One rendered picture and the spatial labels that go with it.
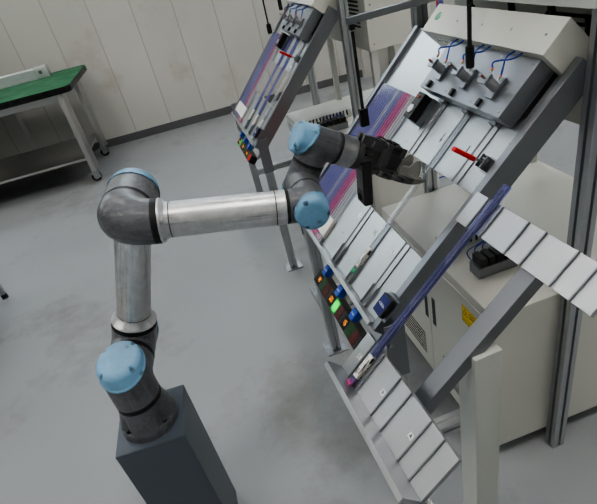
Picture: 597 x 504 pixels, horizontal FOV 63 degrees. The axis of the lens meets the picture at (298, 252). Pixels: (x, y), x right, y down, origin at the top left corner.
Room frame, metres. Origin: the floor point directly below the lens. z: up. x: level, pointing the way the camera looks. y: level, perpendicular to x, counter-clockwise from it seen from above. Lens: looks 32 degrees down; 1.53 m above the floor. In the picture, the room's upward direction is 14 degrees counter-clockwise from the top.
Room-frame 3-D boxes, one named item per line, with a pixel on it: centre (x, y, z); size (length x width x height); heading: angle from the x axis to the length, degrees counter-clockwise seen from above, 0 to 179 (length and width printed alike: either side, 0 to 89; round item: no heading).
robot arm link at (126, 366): (0.92, 0.49, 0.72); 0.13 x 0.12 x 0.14; 1
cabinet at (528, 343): (1.29, -0.71, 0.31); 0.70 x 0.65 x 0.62; 8
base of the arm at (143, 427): (0.92, 0.49, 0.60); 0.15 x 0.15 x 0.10
